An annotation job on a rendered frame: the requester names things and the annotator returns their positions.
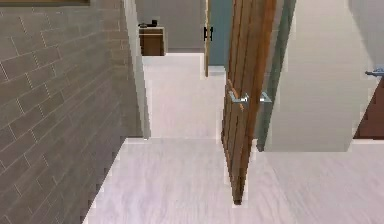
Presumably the brown wooden crate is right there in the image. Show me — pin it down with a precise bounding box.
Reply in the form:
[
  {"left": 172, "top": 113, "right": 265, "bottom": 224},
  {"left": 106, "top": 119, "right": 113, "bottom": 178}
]
[{"left": 138, "top": 26, "right": 167, "bottom": 57}]

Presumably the black equipment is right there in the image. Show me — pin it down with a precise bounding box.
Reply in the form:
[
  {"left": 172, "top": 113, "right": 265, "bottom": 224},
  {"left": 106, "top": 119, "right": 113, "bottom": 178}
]
[{"left": 138, "top": 19, "right": 158, "bottom": 29}]

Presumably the brown wooden room door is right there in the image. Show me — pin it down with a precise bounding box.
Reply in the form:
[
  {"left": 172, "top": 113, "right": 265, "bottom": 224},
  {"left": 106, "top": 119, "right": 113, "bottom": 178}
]
[{"left": 220, "top": 0, "right": 278, "bottom": 206}]

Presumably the teal room door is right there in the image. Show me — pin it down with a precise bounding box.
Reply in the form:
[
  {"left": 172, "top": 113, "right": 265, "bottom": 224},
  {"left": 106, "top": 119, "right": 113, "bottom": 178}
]
[{"left": 203, "top": 0, "right": 234, "bottom": 78}]

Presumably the silver door handle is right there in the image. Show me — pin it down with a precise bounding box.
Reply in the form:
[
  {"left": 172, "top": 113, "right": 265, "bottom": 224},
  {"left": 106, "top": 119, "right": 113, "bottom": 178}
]
[
  {"left": 259, "top": 91, "right": 273, "bottom": 104},
  {"left": 227, "top": 88, "right": 250, "bottom": 112}
]

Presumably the black door handle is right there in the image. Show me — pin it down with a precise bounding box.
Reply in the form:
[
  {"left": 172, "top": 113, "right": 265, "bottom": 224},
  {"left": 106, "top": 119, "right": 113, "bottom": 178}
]
[{"left": 203, "top": 26, "right": 214, "bottom": 42}]

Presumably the silver-blue door handle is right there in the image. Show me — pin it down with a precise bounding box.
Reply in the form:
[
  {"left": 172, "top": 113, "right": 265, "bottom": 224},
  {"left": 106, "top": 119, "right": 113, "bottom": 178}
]
[{"left": 364, "top": 67, "right": 384, "bottom": 79}]

